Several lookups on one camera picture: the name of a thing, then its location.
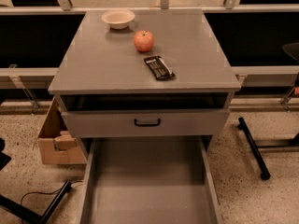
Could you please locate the red apple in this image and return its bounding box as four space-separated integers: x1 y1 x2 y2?
134 30 154 52

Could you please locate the brown cardboard box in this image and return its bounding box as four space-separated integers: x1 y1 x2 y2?
37 99 86 164

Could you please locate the black snack bar packet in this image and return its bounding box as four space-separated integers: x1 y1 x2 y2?
144 56 176 80

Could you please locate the metal railing frame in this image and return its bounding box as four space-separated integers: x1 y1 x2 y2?
0 0 299 115

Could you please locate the black cable on floor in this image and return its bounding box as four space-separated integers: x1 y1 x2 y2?
20 180 84 224

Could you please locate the grey top drawer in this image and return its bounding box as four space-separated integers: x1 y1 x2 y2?
62 109 229 138

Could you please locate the black stand leg left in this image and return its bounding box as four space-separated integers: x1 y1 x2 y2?
0 137 73 224

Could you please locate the white paper bowl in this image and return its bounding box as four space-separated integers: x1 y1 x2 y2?
102 10 135 30

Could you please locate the grey drawer cabinet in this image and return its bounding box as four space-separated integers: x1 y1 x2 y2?
49 8 240 147

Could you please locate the black chair at right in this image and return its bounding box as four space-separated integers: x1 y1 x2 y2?
279 42 299 113

